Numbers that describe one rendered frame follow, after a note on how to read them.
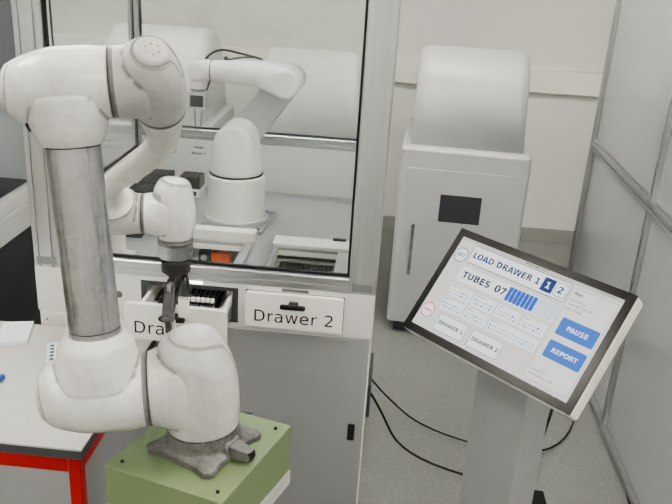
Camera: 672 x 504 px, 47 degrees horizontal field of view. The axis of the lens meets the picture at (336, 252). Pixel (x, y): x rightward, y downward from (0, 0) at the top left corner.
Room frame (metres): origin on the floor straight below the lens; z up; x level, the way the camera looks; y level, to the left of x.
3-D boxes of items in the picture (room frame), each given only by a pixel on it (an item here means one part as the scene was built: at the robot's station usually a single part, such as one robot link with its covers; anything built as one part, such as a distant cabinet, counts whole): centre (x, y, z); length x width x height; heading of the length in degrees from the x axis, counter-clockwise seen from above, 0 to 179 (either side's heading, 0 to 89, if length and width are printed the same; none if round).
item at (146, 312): (1.95, 0.44, 0.87); 0.29 x 0.02 x 0.11; 86
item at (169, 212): (1.85, 0.42, 1.25); 0.13 x 0.11 x 0.16; 98
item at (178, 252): (1.85, 0.41, 1.14); 0.09 x 0.09 x 0.06
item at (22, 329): (2.02, 0.93, 0.77); 0.13 x 0.09 x 0.02; 12
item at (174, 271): (1.85, 0.41, 1.07); 0.08 x 0.07 x 0.09; 176
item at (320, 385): (2.57, 0.35, 0.40); 1.03 x 0.95 x 0.80; 86
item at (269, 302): (2.07, 0.11, 0.87); 0.29 x 0.02 x 0.11; 86
